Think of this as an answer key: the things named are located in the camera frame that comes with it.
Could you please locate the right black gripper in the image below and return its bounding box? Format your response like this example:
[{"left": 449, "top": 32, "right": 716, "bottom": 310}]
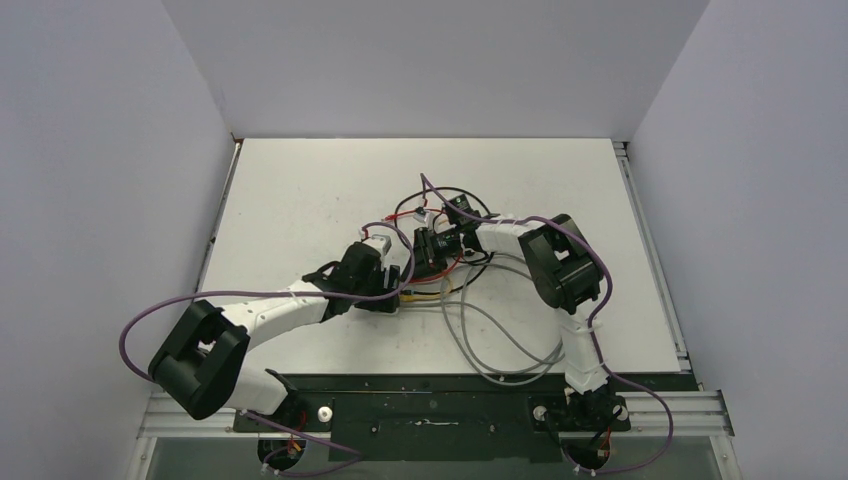
[{"left": 402, "top": 226, "right": 462, "bottom": 284}]

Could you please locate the red ethernet cable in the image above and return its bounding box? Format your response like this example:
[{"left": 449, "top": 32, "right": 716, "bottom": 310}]
[{"left": 387, "top": 207, "right": 468, "bottom": 286}]

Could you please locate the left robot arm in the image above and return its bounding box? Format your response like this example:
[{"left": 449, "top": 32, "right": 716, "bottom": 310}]
[{"left": 148, "top": 235, "right": 401, "bottom": 431}]

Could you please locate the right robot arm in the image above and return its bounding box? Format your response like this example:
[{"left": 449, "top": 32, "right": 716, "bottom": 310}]
[{"left": 413, "top": 214, "right": 608, "bottom": 428}]

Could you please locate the yellow ethernet cable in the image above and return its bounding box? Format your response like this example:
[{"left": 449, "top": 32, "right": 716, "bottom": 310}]
[{"left": 400, "top": 274, "right": 455, "bottom": 305}]

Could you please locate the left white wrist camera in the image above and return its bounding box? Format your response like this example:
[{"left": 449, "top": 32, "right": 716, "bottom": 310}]
[{"left": 361, "top": 231, "right": 392, "bottom": 258}]

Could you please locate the black ethernet cable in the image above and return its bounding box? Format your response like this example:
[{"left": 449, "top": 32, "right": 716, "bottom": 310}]
[{"left": 394, "top": 187, "right": 501, "bottom": 295}]

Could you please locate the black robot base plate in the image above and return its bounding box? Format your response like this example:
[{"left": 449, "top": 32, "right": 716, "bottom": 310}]
[{"left": 268, "top": 374, "right": 696, "bottom": 463}]

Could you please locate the grey ethernet cable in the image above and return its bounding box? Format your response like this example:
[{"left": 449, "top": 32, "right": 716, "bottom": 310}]
[{"left": 400, "top": 248, "right": 571, "bottom": 385}]

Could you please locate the aluminium left side rail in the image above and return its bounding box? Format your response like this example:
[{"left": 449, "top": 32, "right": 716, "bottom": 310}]
[{"left": 194, "top": 139, "right": 244, "bottom": 292}]

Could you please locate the aluminium rail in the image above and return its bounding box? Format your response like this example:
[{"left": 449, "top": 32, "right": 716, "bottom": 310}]
[
  {"left": 612, "top": 140, "right": 692, "bottom": 372},
  {"left": 137, "top": 391, "right": 733, "bottom": 439},
  {"left": 194, "top": 139, "right": 244, "bottom": 292}
]

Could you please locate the aluminium right side rail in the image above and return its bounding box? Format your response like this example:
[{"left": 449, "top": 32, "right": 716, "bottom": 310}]
[{"left": 612, "top": 140, "right": 692, "bottom": 372}]

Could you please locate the aluminium front rail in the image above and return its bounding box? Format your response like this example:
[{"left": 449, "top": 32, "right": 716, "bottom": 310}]
[{"left": 137, "top": 391, "right": 733, "bottom": 439}]

